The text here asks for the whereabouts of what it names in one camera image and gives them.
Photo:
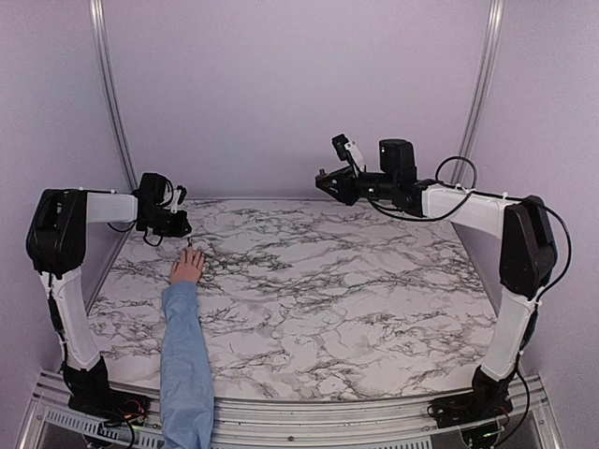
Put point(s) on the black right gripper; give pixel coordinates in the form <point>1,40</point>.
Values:
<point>346,193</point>

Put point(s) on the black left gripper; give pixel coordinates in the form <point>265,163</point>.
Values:
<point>179,229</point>

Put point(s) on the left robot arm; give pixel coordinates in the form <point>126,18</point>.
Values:
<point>56,244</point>

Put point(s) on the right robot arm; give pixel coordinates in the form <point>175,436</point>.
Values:
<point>527,258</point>

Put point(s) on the blue sleeved forearm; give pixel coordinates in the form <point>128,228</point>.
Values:
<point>186,391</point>

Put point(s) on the mannequin hand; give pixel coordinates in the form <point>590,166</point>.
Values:
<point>189,266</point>

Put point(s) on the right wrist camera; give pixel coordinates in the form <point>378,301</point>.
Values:
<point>348,151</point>

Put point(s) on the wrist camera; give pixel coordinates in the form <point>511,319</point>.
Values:
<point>348,151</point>
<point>174,197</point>

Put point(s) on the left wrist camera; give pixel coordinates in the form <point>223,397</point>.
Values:
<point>174,197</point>

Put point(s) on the right aluminium frame post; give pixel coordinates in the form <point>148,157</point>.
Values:
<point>484,76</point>

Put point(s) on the aluminium frame post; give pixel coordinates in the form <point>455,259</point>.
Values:
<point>102,48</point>
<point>484,76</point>

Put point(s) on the left aluminium frame post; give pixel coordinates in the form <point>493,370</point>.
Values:
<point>102,48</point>

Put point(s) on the front aluminium rail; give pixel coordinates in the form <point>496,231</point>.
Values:
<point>251,423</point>

